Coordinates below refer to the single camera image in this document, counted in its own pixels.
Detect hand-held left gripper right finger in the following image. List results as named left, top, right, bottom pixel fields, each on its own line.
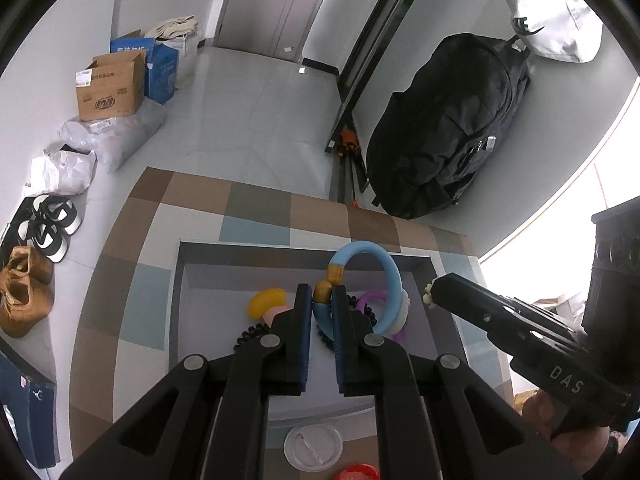
left=332, top=285, right=584, bottom=480

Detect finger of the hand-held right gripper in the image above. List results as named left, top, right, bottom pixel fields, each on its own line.
left=432, top=272, right=585, bottom=357

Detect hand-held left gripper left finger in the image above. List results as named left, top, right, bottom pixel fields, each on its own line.
left=60, top=284, right=314, bottom=480

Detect pink hair accessory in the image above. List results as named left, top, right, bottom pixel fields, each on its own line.
left=262, top=305, right=292, bottom=327

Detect purple ring bracelet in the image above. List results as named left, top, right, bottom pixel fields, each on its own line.
left=355, top=288, right=397, bottom=312

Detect white ring bracelet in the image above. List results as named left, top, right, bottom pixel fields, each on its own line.
left=389, top=292, right=412, bottom=347

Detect blue ring with wooden beads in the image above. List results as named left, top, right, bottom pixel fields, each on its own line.
left=312, top=241, right=404, bottom=342

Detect grey box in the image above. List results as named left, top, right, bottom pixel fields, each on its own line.
left=167, top=240, right=468, bottom=452

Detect person's right hand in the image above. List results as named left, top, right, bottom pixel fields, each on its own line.
left=522, top=388, right=616, bottom=479

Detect white round lid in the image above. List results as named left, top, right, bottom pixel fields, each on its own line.
left=283, top=422, right=344, bottom=472

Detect red accessory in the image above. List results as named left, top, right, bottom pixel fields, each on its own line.
left=334, top=462, right=379, bottom=480

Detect black backpack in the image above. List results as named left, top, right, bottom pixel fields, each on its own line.
left=366, top=33, right=532, bottom=220

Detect checked table mat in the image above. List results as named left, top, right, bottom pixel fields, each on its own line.
left=69, top=167, right=517, bottom=480

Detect orange toy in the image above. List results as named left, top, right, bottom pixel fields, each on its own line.
left=335, top=129, right=360, bottom=157

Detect grey plastic parcel bag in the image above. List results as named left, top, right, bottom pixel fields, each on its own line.
left=57, top=100, right=169, bottom=174

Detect black white sandals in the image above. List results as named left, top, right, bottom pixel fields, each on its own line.
left=17, top=217, right=71, bottom=264

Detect tan boot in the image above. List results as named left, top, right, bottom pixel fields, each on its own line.
left=7, top=246, right=55, bottom=286
left=0, top=267, right=55, bottom=339

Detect dark blue shoebox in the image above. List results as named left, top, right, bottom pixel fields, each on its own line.
left=0, top=352, right=61, bottom=469

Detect crumpled white plastic bag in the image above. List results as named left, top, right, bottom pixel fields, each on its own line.
left=27, top=149, right=97, bottom=196

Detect white hanging bag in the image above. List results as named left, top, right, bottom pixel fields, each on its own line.
left=487, top=0, right=604, bottom=64

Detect blue cardboard box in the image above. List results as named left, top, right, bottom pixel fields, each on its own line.
left=110, top=30, right=180, bottom=105

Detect black shoe mat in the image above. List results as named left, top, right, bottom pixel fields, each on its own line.
left=0, top=195, right=38, bottom=261

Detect brown cardboard box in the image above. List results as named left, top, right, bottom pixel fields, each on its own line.
left=75, top=49, right=148, bottom=122

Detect grey door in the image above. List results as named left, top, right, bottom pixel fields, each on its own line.
left=216, top=0, right=347, bottom=62

